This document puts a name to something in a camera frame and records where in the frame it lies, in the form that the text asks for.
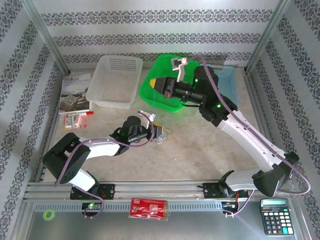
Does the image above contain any green plastic basket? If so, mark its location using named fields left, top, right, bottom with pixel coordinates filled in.
left=138, top=53, right=201, bottom=114

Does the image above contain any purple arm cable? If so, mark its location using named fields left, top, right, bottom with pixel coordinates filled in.
left=53, top=111, right=155, bottom=220
left=189, top=53, right=312, bottom=218

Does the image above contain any aluminium frame post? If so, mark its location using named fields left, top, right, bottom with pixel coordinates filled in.
left=244, top=0, right=295, bottom=74
left=21, top=0, right=71, bottom=76

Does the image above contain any white plastic basket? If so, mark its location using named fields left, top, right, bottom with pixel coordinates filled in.
left=85, top=54, right=144, bottom=110

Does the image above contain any control board with wires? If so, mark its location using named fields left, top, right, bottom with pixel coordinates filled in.
left=221, top=201, right=240, bottom=211

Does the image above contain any pink and red package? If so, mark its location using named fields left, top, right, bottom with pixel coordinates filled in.
left=63, top=113, right=90, bottom=131

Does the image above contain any green tape roll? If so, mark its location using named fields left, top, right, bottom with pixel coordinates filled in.
left=42, top=209, right=56, bottom=221

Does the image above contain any black desk calculator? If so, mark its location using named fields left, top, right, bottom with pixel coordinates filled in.
left=259, top=198, right=295, bottom=236

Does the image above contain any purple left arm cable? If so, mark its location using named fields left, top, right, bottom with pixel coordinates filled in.
left=53, top=111, right=155, bottom=220

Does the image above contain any control board with green light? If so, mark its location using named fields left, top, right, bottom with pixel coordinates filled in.
left=81, top=202, right=103, bottom=211

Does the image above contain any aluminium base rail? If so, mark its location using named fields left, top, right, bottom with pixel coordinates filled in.
left=23, top=178, right=296, bottom=201

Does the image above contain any book with photo cover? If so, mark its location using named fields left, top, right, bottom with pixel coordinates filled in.
left=58, top=72, right=93, bottom=115

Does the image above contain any aluminium side rail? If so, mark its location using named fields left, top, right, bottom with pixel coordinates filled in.
left=243, top=69, right=276, bottom=151
left=37, top=69, right=67, bottom=183

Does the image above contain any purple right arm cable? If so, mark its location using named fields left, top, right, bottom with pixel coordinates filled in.
left=189, top=53, right=312, bottom=218

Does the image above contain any red foil packet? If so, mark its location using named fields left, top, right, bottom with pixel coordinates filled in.
left=128, top=197, right=170, bottom=222

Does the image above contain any grey slotted cable duct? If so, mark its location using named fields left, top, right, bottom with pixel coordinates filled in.
left=33, top=202, right=226, bottom=213

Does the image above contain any red marker pen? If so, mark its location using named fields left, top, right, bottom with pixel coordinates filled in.
left=68, top=111, right=95, bottom=117

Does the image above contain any blue plastic basket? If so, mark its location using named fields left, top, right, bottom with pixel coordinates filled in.
left=211, top=64, right=238, bottom=108

